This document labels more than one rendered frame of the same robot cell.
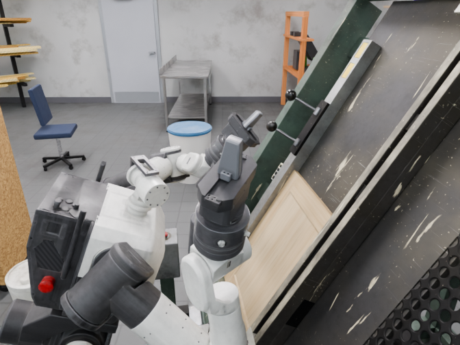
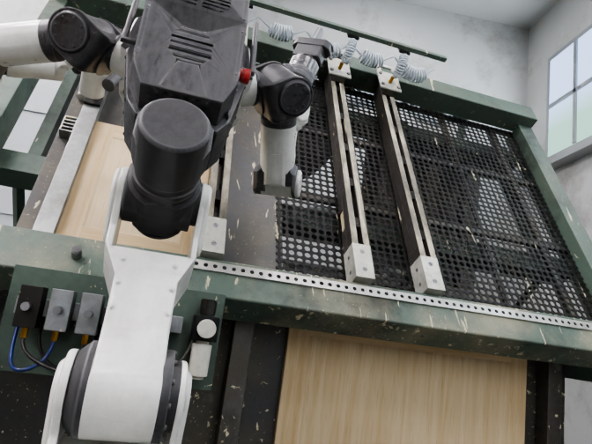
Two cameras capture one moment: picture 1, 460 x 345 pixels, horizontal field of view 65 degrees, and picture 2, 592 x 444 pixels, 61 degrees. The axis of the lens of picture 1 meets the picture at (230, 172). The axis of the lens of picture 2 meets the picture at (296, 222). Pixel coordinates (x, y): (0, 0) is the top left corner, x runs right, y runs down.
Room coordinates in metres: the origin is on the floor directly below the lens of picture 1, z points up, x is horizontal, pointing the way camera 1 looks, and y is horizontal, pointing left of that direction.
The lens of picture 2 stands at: (0.59, 1.36, 0.75)
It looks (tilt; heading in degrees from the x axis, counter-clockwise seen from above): 12 degrees up; 264
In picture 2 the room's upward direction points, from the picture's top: 8 degrees clockwise
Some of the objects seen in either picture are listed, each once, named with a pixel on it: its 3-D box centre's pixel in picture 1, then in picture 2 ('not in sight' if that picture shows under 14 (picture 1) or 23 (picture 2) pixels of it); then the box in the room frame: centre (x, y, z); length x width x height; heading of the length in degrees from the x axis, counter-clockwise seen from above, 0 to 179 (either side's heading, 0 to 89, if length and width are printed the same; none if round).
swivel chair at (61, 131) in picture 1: (54, 127); not in sight; (4.29, 2.18, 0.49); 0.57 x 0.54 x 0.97; 81
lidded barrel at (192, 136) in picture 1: (190, 152); not in sight; (3.89, 0.46, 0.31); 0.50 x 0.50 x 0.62
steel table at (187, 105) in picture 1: (190, 89); not in sight; (6.59, 0.72, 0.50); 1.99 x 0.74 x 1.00; 1
